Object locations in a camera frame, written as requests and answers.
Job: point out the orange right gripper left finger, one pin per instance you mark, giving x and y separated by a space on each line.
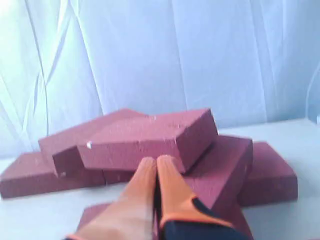
140 197

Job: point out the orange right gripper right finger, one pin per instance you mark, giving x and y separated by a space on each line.
176 197

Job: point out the red brick with white chip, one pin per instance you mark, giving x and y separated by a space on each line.
122 144

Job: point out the angled red brick under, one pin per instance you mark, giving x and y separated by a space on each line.
271 180

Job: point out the white backdrop curtain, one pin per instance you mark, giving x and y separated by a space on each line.
64 62

